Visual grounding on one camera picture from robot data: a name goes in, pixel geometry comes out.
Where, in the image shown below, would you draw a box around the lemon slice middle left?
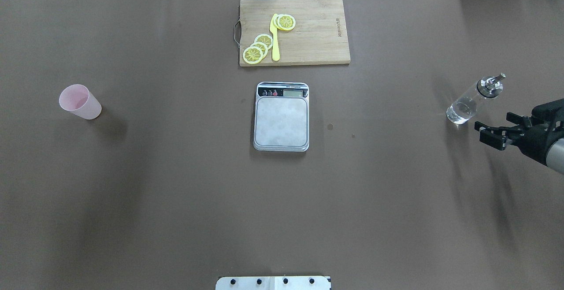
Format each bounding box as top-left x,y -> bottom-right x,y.
250,42 -> 269,58

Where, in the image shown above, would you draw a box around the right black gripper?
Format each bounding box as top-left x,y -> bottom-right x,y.
474,99 -> 564,164

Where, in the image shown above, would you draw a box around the glass sauce bottle metal spout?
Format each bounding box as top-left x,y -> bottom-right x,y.
446,73 -> 506,125

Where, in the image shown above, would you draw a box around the digital kitchen scale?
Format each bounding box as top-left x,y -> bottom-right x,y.
252,82 -> 310,152

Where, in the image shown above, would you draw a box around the lemon slice under top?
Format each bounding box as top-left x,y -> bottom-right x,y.
271,14 -> 280,30

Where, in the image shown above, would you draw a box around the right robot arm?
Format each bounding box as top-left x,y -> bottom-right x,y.
474,99 -> 564,174

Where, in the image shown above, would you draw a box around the yellow plastic knife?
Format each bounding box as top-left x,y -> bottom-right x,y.
269,21 -> 280,62

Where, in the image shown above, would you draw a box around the lemon slice lower left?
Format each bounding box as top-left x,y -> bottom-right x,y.
242,45 -> 264,65

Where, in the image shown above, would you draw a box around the lemon slice top right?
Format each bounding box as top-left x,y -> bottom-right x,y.
275,14 -> 296,31

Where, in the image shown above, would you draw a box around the pink plastic cup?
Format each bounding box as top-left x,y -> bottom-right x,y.
59,84 -> 102,120

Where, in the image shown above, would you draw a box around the lemon slice upper left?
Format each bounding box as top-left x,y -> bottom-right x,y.
254,33 -> 273,49

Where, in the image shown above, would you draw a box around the bamboo cutting board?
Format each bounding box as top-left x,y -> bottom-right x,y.
239,0 -> 351,67

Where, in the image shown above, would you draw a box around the white metal mount base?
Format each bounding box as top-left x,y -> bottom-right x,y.
215,275 -> 332,290

